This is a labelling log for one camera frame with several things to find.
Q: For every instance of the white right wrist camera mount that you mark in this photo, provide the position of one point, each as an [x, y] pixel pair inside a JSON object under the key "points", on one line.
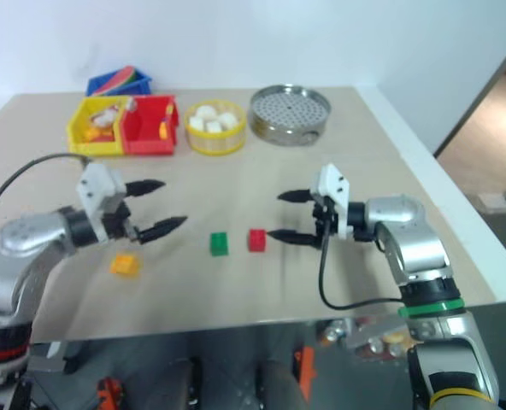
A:
{"points": [[334, 192]]}

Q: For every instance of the orange toy carrot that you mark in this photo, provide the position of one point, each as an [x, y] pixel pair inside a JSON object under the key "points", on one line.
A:
{"points": [[164, 128]]}

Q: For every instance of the stainless steel steamer tray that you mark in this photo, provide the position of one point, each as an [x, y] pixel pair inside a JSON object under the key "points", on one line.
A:
{"points": [[289, 111]]}

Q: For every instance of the orange black part under table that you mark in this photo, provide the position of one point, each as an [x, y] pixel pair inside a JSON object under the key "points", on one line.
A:
{"points": [[109, 393]]}

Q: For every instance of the yellow orange toy food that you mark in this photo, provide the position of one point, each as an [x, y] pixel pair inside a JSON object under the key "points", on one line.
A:
{"points": [[97, 134]]}

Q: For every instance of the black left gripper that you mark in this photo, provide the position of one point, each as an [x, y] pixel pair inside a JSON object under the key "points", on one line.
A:
{"points": [[117, 222]]}

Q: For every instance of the yellow plastic bin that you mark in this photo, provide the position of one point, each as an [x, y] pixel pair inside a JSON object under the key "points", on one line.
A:
{"points": [[95, 147]]}

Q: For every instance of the white toy food item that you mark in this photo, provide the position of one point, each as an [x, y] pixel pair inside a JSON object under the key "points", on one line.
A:
{"points": [[105, 116]]}

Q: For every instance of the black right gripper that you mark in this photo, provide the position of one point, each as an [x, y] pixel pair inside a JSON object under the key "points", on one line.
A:
{"points": [[323, 213]]}

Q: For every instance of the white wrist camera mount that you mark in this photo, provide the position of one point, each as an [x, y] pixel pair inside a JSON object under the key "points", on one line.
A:
{"points": [[97, 192], [334, 192]]}

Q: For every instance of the yellow woven basket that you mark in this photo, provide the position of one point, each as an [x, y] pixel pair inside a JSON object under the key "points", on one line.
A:
{"points": [[214, 143]]}

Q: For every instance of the white toy bun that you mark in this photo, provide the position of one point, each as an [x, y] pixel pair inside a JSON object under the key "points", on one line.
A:
{"points": [[214, 127], [226, 118], [196, 124], [204, 112]]}

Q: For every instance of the orange clamp under table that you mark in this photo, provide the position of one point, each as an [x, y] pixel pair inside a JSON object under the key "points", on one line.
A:
{"points": [[306, 371]]}

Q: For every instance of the green cube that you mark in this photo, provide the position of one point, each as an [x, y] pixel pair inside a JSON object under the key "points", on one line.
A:
{"points": [[219, 244]]}

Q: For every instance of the red plastic bin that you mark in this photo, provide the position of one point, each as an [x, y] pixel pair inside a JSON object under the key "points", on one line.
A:
{"points": [[146, 145]]}

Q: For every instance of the red cube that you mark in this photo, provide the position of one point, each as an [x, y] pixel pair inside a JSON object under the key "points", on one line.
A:
{"points": [[257, 240]]}

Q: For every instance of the shiny metal bracket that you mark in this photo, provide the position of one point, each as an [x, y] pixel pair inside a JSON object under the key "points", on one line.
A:
{"points": [[364, 337]]}

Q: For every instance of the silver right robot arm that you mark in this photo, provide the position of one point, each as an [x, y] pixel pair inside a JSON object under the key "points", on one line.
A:
{"points": [[415, 247]]}

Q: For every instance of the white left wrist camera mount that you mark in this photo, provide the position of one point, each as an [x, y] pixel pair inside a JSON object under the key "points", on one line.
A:
{"points": [[97, 192]]}

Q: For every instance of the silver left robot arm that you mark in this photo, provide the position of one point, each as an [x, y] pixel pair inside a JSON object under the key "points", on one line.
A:
{"points": [[20, 252]]}

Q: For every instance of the white box on floor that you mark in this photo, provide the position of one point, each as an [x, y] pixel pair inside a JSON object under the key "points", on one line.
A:
{"points": [[492, 201]]}

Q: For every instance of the blue plastic bin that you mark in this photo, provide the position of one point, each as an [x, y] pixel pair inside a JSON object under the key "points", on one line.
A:
{"points": [[144, 85]]}

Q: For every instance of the toy watermelon slice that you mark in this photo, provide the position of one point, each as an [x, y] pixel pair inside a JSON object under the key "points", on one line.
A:
{"points": [[116, 81]]}

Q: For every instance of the yellow cube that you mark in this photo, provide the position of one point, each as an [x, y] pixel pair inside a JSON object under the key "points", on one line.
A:
{"points": [[125, 265]]}

